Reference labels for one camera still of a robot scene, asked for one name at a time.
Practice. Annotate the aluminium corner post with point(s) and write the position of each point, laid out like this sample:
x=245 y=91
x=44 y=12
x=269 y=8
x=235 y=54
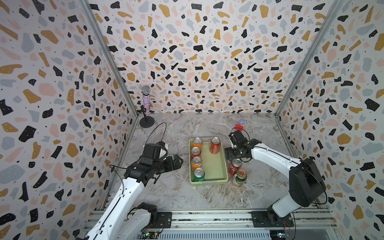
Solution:
x=335 y=8
x=87 y=11

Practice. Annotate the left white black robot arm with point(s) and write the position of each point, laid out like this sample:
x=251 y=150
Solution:
x=121 y=221

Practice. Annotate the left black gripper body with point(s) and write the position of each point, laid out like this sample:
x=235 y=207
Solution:
x=163 y=165

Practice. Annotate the green soda can near left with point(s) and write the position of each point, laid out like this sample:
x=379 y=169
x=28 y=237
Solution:
x=198 y=175

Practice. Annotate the left aluminium corner post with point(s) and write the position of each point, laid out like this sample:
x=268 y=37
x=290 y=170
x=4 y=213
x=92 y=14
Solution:
x=87 y=11

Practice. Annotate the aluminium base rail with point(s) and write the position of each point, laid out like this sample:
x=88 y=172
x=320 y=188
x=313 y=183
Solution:
x=224 y=224

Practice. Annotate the orange soda can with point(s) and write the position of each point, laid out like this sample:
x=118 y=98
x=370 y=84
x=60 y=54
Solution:
x=197 y=142
x=196 y=162

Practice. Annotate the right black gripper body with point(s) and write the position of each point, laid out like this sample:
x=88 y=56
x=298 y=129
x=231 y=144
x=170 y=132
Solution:
x=232 y=153

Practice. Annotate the red cola can column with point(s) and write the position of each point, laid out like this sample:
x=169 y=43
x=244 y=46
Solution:
x=234 y=166
x=195 y=152

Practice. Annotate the orange soda can near left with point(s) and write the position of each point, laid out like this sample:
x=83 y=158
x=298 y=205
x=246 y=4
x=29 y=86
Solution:
x=196 y=162

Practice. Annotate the red cola can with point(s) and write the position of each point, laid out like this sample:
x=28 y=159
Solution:
x=215 y=145

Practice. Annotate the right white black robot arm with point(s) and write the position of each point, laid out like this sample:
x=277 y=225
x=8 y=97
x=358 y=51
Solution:
x=305 y=182

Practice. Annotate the green gold-top soda can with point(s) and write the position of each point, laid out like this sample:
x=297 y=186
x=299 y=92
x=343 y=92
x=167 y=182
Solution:
x=240 y=177

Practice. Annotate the orange soda can far left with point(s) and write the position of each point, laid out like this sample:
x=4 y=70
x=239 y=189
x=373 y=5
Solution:
x=197 y=142

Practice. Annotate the right aluminium corner post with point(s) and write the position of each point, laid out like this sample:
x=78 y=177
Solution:
x=335 y=8

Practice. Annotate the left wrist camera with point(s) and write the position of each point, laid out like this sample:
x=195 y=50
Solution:
x=164 y=150

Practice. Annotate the small red block toy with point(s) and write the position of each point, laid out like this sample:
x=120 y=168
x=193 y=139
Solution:
x=240 y=125

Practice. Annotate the microphone on black stand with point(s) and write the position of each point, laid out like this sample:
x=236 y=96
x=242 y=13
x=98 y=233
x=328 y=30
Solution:
x=147 y=121

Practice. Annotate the pale green plastic basket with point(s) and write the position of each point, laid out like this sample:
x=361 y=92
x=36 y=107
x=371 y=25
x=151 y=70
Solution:
x=214 y=165

